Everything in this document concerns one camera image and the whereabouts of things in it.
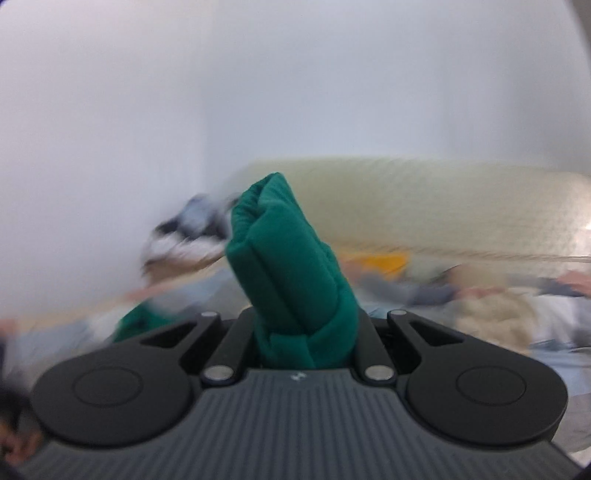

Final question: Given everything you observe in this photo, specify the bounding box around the green zip hoodie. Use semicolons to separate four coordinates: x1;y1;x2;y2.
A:
113;173;359;370

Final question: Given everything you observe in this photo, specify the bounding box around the pile of clothes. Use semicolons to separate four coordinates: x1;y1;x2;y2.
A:
141;195;238;283

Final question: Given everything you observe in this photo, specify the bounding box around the cream quilted headboard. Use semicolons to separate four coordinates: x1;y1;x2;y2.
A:
235;157;590;263

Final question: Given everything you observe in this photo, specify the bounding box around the patchwork quilt bedspread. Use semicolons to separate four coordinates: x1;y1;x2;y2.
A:
1;261;590;453

